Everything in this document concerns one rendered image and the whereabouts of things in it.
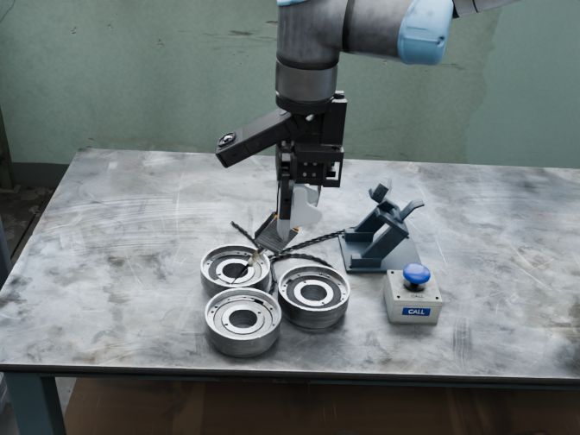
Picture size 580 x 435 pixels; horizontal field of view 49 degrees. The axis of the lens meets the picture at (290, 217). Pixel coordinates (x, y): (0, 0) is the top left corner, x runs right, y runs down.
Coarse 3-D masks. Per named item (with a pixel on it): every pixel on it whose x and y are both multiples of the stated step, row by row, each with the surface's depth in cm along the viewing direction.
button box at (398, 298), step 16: (400, 272) 97; (432, 272) 97; (384, 288) 99; (400, 288) 94; (416, 288) 93; (432, 288) 94; (400, 304) 92; (416, 304) 92; (432, 304) 92; (400, 320) 94; (416, 320) 94; (432, 320) 94
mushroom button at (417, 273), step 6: (408, 264) 94; (414, 264) 94; (420, 264) 94; (408, 270) 93; (414, 270) 93; (420, 270) 93; (426, 270) 93; (408, 276) 92; (414, 276) 92; (420, 276) 92; (426, 276) 92; (414, 282) 92; (420, 282) 92
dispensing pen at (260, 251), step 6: (270, 216) 89; (264, 222) 90; (270, 222) 88; (264, 228) 89; (258, 234) 90; (258, 252) 91; (264, 252) 91; (252, 258) 92; (258, 258) 92; (246, 264) 93; (252, 264) 92
